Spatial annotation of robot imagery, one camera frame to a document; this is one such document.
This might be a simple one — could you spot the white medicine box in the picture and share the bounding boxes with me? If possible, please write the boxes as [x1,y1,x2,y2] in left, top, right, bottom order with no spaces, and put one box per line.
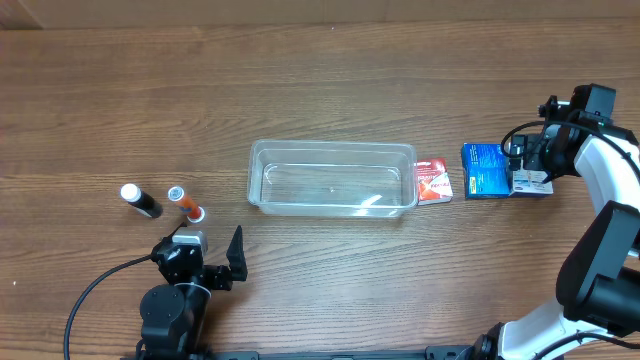
[507,144,553,197]

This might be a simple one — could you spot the blue VapoDrops box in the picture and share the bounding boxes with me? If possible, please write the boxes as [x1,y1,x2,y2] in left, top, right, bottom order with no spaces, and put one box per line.
[461,143,510,199]

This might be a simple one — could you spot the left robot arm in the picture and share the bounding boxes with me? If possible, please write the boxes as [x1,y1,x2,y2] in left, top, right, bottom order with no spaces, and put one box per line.
[137,223,248,359]

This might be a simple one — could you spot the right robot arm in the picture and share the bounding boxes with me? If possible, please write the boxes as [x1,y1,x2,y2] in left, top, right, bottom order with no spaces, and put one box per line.
[467,121,639,359]

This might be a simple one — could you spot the clear plastic container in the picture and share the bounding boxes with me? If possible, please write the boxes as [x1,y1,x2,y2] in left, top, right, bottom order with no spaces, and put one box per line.
[247,140,418,218]

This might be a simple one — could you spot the orange vitamin tube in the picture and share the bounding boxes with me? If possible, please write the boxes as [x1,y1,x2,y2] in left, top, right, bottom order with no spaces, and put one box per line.
[167,186,206,223]

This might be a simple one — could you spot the dark bottle white cap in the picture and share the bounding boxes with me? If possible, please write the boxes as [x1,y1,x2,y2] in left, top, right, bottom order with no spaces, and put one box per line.
[120,183,163,219]

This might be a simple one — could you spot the red Panadol box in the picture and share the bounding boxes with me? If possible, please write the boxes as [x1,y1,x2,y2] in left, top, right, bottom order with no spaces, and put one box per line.
[416,158,453,206]

